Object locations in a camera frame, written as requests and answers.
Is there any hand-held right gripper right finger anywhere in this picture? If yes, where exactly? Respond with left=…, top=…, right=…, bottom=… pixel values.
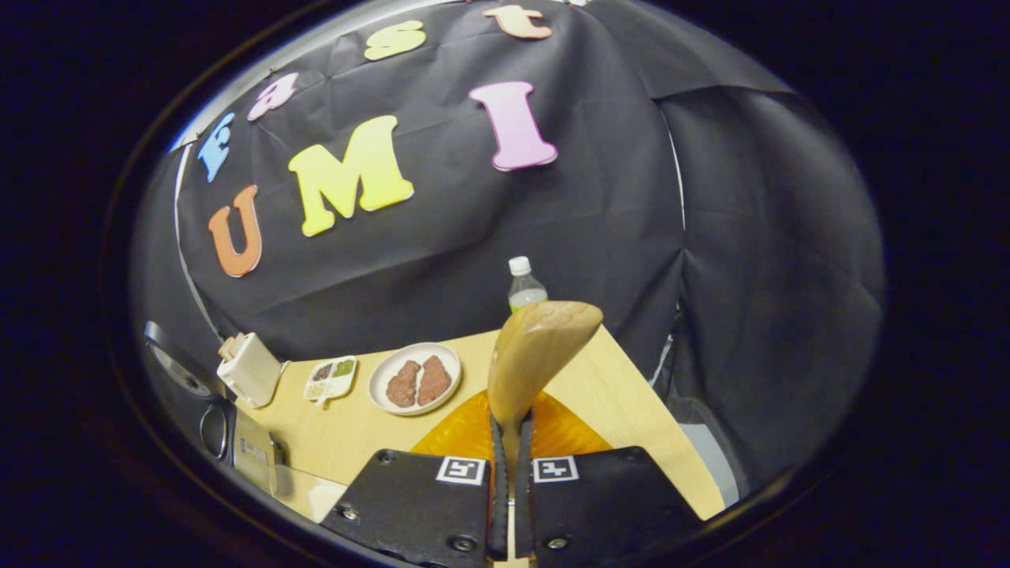
left=514, top=390, right=705, bottom=566

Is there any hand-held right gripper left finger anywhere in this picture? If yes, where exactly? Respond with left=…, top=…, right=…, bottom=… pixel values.
left=320, top=390, right=511, bottom=566

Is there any wooden spoon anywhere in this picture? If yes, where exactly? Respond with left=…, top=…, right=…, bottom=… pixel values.
left=488, top=301, right=604, bottom=474

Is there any black rice cooker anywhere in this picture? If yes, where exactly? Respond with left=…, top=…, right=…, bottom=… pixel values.
left=142, top=319, right=286, bottom=499

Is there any brown meat piece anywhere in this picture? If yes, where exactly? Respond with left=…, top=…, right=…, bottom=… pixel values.
left=417, top=355, right=452, bottom=406
left=386, top=361, right=422, bottom=409

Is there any white round plate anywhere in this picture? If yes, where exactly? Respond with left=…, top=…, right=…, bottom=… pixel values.
left=368, top=342, right=462, bottom=417

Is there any white compartment dish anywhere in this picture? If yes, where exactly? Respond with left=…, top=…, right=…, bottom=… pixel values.
left=304, top=357, right=358, bottom=407

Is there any green label plastic bottle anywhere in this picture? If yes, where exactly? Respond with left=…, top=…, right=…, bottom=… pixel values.
left=507, top=256, right=549, bottom=314

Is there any black backdrop cloth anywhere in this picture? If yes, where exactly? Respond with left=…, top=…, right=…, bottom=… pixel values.
left=130, top=0, right=886, bottom=490

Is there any white toaster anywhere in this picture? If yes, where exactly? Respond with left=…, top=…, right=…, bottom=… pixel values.
left=217, top=332, right=283, bottom=409

